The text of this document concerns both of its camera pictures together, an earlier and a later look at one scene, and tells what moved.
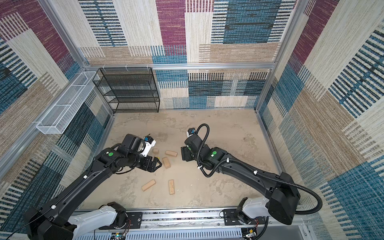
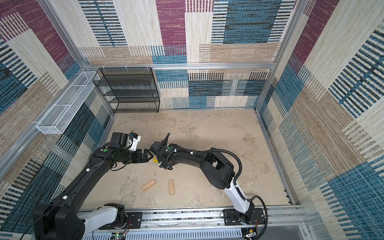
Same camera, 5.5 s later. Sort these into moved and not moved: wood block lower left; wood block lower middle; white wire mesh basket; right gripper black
Moved: right gripper black
Not moved: wood block lower left; wood block lower middle; white wire mesh basket
